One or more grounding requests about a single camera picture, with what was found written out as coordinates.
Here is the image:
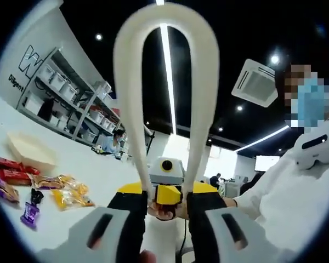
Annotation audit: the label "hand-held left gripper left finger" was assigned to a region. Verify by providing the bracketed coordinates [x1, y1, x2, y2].
[38, 181, 149, 263]

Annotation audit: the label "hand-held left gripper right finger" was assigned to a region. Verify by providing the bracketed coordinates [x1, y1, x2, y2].
[186, 180, 288, 263]

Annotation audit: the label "yellow food packet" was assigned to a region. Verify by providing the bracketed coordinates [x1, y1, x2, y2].
[57, 175, 89, 194]
[51, 188, 96, 211]

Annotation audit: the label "brown purple food packet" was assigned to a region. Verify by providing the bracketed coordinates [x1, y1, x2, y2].
[31, 175, 65, 191]
[0, 175, 20, 204]

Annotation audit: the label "black food packet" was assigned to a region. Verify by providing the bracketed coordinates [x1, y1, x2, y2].
[30, 188, 44, 205]

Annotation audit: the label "white food tongs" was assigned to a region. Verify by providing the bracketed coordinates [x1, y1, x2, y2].
[112, 0, 220, 198]

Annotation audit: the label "cream hexagonal container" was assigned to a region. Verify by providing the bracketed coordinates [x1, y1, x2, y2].
[6, 130, 58, 172]

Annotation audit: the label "person's right hand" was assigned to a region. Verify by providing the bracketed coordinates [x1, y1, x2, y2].
[149, 203, 179, 221]

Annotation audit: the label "person's left hand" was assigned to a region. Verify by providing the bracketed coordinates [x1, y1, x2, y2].
[138, 249, 159, 263]

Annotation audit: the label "bright white screen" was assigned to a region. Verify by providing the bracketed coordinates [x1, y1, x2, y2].
[255, 155, 280, 171]

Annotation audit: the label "ceiling light strip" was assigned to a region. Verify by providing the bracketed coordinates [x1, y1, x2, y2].
[156, 0, 179, 135]
[234, 124, 290, 153]

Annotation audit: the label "grey metal shelving rack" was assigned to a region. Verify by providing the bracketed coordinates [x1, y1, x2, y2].
[71, 79, 124, 143]
[16, 46, 84, 139]

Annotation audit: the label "ceiling air vent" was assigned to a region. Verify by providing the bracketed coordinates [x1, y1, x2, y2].
[231, 59, 279, 108]

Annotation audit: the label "black backpack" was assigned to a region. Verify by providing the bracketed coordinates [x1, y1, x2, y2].
[38, 97, 55, 121]

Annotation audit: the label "white chest-worn device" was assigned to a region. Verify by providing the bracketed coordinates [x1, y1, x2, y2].
[295, 133, 329, 171]

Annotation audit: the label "white cardboard box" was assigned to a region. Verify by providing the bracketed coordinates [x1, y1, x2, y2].
[24, 98, 43, 115]

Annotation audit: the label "round ceiling spotlights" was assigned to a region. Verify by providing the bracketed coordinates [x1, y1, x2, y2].
[94, 32, 282, 132]

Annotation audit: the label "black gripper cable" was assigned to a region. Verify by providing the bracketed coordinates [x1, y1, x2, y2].
[178, 219, 189, 263]

